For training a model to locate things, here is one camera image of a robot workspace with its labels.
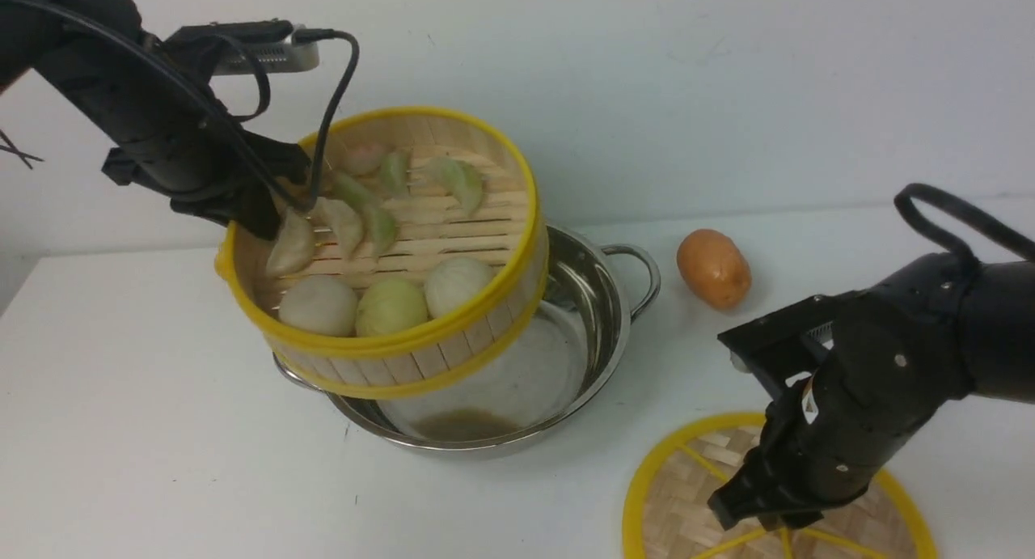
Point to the yellow-rimmed bamboo steamer basket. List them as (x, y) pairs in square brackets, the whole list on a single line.
[(507, 231)]

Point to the green toy dumpling right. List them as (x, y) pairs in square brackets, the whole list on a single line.
[(460, 179)]

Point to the stainless steel two-handled pot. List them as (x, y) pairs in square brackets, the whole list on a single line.
[(564, 357)]

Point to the white toy steamed bun right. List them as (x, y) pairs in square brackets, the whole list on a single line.
[(454, 282)]

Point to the green toy dumpling left middle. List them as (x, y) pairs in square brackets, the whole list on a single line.
[(348, 189)]

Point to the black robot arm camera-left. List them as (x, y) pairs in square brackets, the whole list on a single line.
[(94, 53)]

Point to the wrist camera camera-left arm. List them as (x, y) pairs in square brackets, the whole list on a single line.
[(202, 49)]

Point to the brown toy potato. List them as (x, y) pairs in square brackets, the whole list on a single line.
[(714, 269)]

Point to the green toy dumpling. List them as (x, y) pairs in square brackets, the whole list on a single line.
[(348, 189), (460, 179), (381, 229), (393, 174)]

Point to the green toy dumpling upper middle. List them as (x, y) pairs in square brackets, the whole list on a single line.
[(393, 174)]

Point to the white toy steamed bun left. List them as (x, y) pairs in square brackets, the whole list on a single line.
[(320, 304)]

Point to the pink toy dumpling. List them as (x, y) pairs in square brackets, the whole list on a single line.
[(361, 160)]

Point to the yellow-green toy steamed bun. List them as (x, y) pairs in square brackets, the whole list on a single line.
[(390, 306)]

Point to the white toy steamed bun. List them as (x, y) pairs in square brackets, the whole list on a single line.
[(454, 282), (320, 304)]

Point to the yellow-rimmed woven bamboo lid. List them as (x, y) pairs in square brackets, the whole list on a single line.
[(666, 513)]

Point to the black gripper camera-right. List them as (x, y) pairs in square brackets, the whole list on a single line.
[(894, 362)]

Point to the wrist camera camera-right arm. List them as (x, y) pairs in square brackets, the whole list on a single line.
[(785, 343)]

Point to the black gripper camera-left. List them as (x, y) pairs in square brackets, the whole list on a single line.
[(210, 167)]

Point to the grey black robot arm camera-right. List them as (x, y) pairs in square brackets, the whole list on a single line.
[(961, 331)]

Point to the cream toy dumpling far left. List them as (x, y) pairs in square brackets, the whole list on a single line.
[(294, 247)]

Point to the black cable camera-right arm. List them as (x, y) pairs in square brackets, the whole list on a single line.
[(964, 212)]

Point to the green toy dumpling lower middle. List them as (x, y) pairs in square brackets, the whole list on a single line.
[(381, 229)]

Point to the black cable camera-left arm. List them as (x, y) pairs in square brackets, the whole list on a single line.
[(302, 198)]

